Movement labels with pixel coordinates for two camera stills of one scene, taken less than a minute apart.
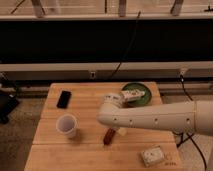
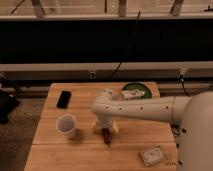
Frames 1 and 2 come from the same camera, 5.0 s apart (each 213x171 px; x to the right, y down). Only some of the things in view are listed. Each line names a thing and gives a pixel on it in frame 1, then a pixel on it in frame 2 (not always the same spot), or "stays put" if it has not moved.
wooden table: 70,137 stays put
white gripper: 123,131 -> 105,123
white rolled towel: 132,94 stays put
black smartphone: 64,99 stays put
